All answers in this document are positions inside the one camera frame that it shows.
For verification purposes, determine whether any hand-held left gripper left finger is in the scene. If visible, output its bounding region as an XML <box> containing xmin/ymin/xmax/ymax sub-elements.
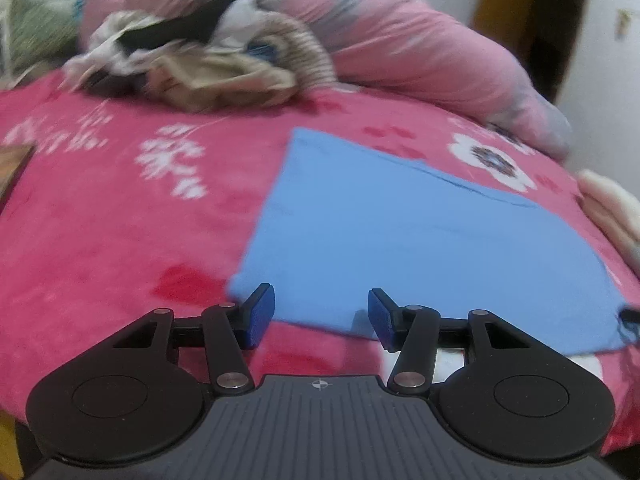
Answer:
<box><xmin>112</xmin><ymin>282</ymin><xmax>277</xmax><ymax>394</ymax></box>

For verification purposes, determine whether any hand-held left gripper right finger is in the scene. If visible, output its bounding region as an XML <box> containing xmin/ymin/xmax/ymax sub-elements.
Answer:
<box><xmin>367</xmin><ymin>287</ymin><xmax>534</xmax><ymax>396</ymax></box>

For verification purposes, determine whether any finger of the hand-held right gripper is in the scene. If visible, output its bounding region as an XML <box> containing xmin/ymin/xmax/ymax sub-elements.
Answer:
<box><xmin>618</xmin><ymin>307</ymin><xmax>640</xmax><ymax>344</ymax></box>

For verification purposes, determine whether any blue t-shirt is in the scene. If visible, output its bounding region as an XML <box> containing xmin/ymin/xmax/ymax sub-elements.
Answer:
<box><xmin>227</xmin><ymin>127</ymin><xmax>629</xmax><ymax>357</ymax></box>

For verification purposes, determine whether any folded cream cloth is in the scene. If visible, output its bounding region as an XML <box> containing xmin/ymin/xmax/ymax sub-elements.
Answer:
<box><xmin>576</xmin><ymin>168</ymin><xmax>640</xmax><ymax>277</ymax></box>

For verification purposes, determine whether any pink floral blanket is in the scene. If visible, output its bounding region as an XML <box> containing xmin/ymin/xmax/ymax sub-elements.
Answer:
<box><xmin>0</xmin><ymin>70</ymin><xmax>640</xmax><ymax>457</ymax></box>

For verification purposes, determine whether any checked knit sweater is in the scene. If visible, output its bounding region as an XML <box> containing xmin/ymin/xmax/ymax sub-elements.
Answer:
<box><xmin>249</xmin><ymin>10</ymin><xmax>339</xmax><ymax>89</ymax></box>

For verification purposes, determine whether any pink grey duvet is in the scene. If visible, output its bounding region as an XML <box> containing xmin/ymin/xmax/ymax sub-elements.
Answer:
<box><xmin>81</xmin><ymin>0</ymin><xmax>574</xmax><ymax>159</ymax></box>

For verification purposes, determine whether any brown wooden board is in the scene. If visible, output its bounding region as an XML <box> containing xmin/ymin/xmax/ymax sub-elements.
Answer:
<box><xmin>0</xmin><ymin>143</ymin><xmax>37</xmax><ymax>212</ymax></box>

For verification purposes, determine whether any black garment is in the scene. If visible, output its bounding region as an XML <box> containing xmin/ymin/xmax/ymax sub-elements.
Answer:
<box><xmin>119</xmin><ymin>0</ymin><xmax>252</xmax><ymax>49</ymax></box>

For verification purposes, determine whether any wooden door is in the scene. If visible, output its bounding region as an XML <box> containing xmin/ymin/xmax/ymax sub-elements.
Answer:
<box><xmin>471</xmin><ymin>0</ymin><xmax>592</xmax><ymax>104</ymax></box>

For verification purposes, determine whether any green patterned pillow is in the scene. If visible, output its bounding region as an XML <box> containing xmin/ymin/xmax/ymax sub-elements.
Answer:
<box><xmin>6</xmin><ymin>0</ymin><xmax>82</xmax><ymax>74</ymax></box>

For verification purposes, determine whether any white padded headboard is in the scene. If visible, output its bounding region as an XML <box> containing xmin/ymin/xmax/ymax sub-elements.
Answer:
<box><xmin>0</xmin><ymin>0</ymin><xmax>17</xmax><ymax>87</ymax></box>

